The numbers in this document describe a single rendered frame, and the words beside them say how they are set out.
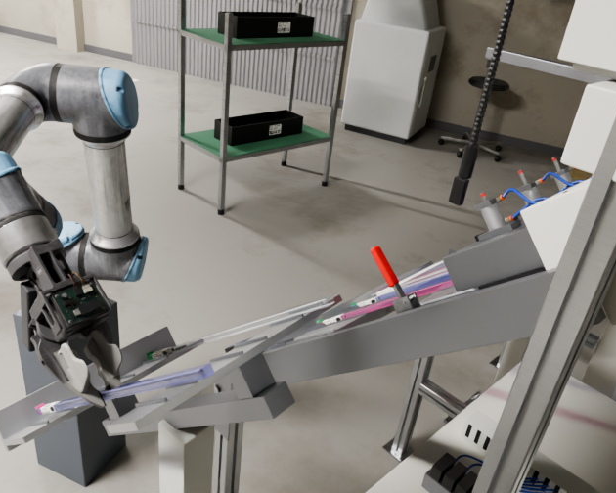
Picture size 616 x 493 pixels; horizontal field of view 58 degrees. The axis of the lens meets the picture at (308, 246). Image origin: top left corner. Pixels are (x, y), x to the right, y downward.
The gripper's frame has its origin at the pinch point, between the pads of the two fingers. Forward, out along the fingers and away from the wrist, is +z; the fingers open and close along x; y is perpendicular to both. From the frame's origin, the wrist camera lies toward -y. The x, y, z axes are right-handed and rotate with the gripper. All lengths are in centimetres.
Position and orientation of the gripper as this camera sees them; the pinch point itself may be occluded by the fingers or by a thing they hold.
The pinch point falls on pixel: (104, 395)
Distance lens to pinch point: 79.4
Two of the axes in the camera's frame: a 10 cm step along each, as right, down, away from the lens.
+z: 5.3, 8.4, -1.4
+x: 6.4, -2.9, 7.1
